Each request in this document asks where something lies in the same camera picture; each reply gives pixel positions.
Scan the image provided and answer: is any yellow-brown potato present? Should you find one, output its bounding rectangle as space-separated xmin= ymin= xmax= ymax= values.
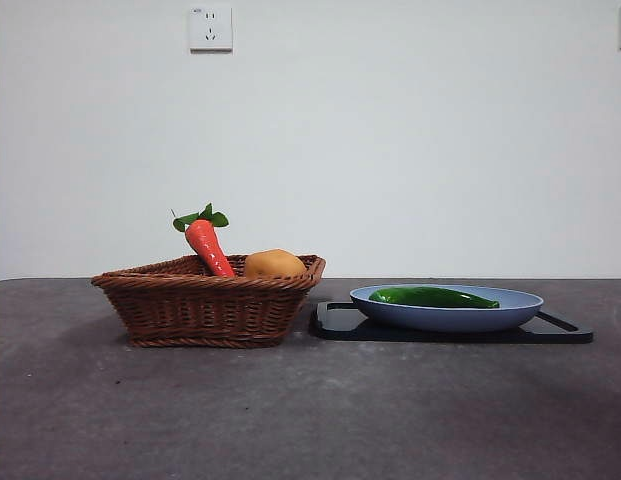
xmin=243 ymin=248 xmax=309 ymax=280

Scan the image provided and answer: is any blue plate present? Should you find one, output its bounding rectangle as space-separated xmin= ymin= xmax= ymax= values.
xmin=349 ymin=284 xmax=545 ymax=335

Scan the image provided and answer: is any orange carrot with green leaves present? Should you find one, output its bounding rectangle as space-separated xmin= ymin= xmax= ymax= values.
xmin=170 ymin=202 xmax=237 ymax=279

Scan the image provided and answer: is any black flat tray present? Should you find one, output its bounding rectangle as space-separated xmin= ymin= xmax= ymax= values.
xmin=308 ymin=300 xmax=595 ymax=345

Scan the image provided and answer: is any brown wicker basket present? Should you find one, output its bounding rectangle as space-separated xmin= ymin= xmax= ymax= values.
xmin=90 ymin=253 xmax=327 ymax=349

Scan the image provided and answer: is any green pepper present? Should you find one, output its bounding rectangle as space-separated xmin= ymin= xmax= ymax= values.
xmin=367 ymin=286 xmax=502 ymax=310

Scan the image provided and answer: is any white wall socket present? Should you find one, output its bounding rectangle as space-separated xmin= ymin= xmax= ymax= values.
xmin=189 ymin=5 xmax=234 ymax=53

